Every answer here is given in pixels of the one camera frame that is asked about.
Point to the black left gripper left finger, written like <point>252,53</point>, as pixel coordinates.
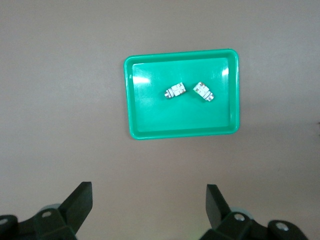
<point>77,207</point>

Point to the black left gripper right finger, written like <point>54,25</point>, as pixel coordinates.
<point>216,210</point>

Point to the green push button white body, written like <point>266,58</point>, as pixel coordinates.
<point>176,90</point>
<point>203,90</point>

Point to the brown table mat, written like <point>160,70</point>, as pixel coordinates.
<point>160,162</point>

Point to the green plastic tray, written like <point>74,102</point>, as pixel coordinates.
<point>180,117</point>

